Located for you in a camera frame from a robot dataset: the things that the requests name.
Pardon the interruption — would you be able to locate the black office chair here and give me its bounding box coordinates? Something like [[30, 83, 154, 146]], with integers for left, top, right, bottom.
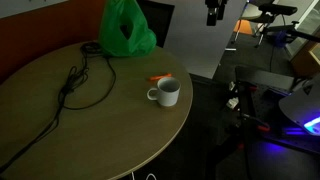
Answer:
[[233, 0, 298, 47]]

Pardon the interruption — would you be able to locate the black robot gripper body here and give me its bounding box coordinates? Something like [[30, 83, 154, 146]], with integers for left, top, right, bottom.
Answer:
[[205, 0, 228, 26]]

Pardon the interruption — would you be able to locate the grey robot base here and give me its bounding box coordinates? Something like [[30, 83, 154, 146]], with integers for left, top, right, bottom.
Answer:
[[279, 75, 320, 136]]

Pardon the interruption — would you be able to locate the white ceramic mug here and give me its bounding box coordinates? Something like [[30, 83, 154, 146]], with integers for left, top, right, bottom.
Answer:
[[146, 77, 181, 107]]

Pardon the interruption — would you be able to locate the green plastic bag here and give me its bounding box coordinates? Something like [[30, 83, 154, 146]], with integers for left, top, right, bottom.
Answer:
[[98, 0, 157, 57]]

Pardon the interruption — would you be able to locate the orange marker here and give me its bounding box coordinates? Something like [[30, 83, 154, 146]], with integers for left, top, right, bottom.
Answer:
[[149, 73, 172, 81]]

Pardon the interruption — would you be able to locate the red handled clamp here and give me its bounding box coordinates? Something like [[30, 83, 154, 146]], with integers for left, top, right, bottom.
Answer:
[[241, 113, 270, 132]]

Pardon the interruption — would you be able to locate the white cable under table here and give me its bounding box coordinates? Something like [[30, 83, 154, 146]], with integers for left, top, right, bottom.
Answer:
[[129, 171, 157, 180]]

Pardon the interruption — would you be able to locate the black cable bundle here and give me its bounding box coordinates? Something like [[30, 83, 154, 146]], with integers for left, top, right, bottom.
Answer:
[[0, 41, 117, 174]]

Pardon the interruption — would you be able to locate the black chair behind table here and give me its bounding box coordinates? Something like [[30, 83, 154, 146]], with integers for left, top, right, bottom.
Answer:
[[137, 0, 175, 47]]

